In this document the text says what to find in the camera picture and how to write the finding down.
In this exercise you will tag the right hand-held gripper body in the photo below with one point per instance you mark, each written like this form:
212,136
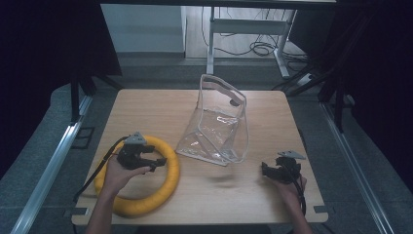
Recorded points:
288,167

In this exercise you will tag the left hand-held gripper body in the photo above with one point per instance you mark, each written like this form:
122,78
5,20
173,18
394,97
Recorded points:
131,152

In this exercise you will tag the clear plastic bag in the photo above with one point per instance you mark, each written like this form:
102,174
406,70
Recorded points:
214,130

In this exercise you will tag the person's right hand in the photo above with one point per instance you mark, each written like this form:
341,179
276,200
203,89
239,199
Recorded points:
289,192

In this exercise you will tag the person's left hand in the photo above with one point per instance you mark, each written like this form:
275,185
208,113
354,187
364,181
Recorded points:
118,177

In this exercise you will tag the black metal stand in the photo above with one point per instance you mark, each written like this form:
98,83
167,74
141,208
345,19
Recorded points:
337,97
76,97

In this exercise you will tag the white power strip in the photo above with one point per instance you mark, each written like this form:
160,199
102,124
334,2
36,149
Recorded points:
305,79

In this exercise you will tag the dark curtain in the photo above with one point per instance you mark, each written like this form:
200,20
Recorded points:
373,65
42,65

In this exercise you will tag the aluminium rail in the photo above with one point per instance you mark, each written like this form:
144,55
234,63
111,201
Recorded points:
48,172
354,165

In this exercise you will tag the white metal desk frame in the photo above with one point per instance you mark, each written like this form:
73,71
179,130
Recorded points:
246,26

